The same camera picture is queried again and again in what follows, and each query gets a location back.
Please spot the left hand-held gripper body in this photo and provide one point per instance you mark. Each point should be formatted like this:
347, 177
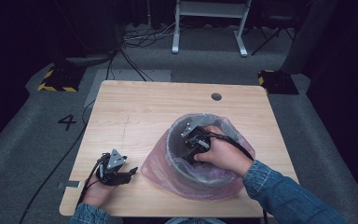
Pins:
110, 168

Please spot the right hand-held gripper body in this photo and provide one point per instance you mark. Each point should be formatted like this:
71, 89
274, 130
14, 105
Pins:
197, 141

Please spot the green plastic bin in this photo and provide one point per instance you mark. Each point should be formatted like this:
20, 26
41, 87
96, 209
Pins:
176, 155

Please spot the pink plastic bag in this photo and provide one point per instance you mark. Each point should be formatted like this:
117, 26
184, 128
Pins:
161, 174

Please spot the person's left hand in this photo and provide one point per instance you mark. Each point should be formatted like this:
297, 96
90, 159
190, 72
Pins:
98, 194

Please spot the person's right hand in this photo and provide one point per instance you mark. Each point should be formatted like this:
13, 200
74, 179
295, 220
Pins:
227, 154

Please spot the grey tape strip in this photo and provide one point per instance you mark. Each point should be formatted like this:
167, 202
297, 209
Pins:
70, 184

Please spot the dark round table grommet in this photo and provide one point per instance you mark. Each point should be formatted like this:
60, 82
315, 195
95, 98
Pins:
216, 96

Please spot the person's legs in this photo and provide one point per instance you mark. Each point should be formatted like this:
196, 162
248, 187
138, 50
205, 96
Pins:
195, 221

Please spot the white metal stand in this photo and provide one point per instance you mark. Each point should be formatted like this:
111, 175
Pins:
175, 40

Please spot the black tripod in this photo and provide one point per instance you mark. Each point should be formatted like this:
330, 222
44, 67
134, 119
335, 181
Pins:
272, 37

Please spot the grey curtain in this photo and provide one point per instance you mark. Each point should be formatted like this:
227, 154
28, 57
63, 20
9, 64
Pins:
307, 37

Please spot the black yellow striped base plate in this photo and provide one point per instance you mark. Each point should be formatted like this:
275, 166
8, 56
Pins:
279, 82
60, 79

